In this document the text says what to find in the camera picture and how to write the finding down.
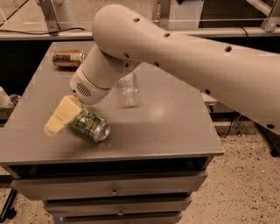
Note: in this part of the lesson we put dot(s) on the green soda can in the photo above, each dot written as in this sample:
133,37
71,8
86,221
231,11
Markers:
91,125

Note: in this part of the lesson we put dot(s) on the top grey drawer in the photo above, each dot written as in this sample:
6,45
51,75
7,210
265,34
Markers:
109,186

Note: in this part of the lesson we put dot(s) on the grey drawer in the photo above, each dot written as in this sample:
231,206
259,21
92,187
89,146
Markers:
118,206
109,186
137,218

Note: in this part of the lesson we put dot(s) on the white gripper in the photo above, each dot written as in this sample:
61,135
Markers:
84,91

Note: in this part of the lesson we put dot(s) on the metal frame rail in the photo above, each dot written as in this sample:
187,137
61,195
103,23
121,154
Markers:
228,32

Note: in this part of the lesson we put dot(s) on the brown soda can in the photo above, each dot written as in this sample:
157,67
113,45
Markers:
68,58

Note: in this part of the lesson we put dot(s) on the clear plastic water bottle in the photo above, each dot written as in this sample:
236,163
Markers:
129,91

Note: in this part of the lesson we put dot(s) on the middle grey drawer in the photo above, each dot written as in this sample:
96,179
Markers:
118,206

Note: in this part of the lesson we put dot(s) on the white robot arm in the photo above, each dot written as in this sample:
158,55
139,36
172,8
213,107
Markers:
244,79

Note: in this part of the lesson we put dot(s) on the black stand leg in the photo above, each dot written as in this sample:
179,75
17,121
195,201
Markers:
8,211

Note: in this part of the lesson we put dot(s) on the white object at left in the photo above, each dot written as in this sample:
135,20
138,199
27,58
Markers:
4,98

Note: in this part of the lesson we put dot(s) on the grey drawer cabinet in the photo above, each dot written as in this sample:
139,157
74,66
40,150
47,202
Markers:
169,131

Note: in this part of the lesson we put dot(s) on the bottom grey drawer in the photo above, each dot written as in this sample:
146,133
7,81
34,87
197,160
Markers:
137,218

